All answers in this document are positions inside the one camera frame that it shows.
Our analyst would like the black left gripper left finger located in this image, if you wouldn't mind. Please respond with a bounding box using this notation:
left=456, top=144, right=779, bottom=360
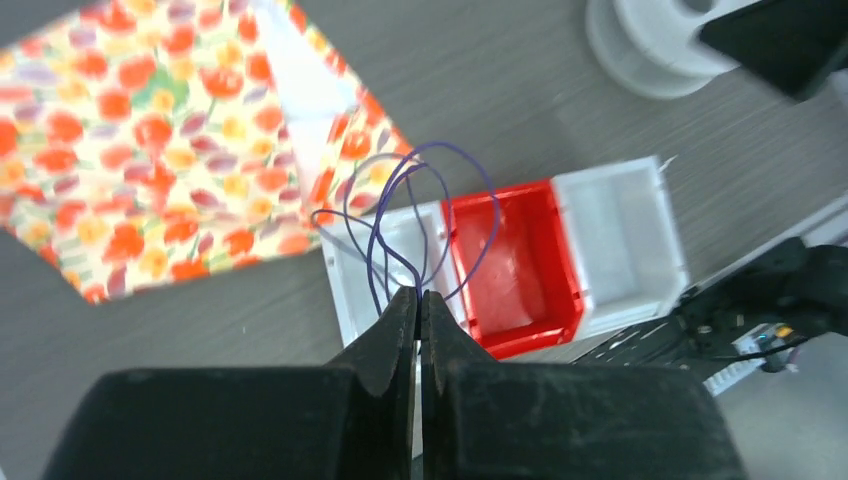
left=44, top=287, right=418, bottom=479

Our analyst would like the white plastic bin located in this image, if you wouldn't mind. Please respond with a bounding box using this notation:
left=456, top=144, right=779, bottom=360
left=551, top=156, right=690, bottom=340
left=319, top=201, right=470, bottom=347

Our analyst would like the white perforated cable spool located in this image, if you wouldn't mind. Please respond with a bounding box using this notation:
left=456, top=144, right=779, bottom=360
left=585, top=0, right=751, bottom=100

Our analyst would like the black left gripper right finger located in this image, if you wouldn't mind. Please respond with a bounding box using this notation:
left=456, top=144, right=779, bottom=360
left=421, top=292, right=746, bottom=479

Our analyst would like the floral orange cloth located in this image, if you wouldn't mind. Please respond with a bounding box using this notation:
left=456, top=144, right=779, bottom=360
left=1, top=1, right=410, bottom=304

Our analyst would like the left white plastic bin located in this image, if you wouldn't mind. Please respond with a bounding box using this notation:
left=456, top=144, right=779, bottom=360
left=319, top=201, right=470, bottom=347

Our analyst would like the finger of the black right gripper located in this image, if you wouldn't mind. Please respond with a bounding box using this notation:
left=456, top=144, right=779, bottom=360
left=698, top=0, right=847, bottom=101

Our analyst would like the right white plastic bin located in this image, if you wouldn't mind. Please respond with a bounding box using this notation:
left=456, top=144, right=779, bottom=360
left=551, top=156, right=690, bottom=340

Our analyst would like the slotted white cable duct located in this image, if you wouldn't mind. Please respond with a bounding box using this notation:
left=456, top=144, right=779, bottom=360
left=703, top=359, right=764, bottom=397

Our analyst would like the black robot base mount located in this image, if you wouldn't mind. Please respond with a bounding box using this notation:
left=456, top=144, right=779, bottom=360
left=576, top=237, right=847, bottom=379

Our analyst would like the red plastic bin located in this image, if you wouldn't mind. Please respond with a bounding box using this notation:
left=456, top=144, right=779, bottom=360
left=442, top=180, right=587, bottom=360

